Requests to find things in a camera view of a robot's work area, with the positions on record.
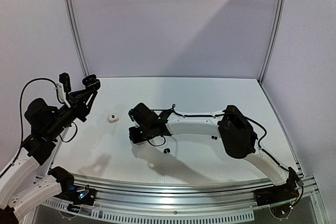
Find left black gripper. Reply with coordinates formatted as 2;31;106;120
45;87;97;139

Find glossy black charging case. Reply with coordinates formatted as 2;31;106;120
82;74;101;90

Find white earbud charging case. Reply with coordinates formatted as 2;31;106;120
108;114;119;123

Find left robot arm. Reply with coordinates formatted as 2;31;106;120
1;88;98;223

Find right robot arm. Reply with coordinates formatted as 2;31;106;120
128;103;295;201

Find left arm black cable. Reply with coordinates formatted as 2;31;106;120
19;78;58;120

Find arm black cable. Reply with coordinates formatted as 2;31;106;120
151;103;305;183
19;78;58;120

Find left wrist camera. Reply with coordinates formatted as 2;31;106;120
56;72;71;108

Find aluminium front rail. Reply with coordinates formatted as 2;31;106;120
30;174;320;209

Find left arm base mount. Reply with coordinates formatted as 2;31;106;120
55;185;98;206

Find left aluminium frame post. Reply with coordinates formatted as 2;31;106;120
64;0;90;77

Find aluminium frame post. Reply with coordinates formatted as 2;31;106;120
64;0;90;77
257;0;285;86

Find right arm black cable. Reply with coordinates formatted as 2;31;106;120
151;103;305;183

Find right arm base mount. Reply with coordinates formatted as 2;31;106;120
253;185;299;206

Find right aluminium frame post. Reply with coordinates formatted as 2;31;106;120
257;0;285;86

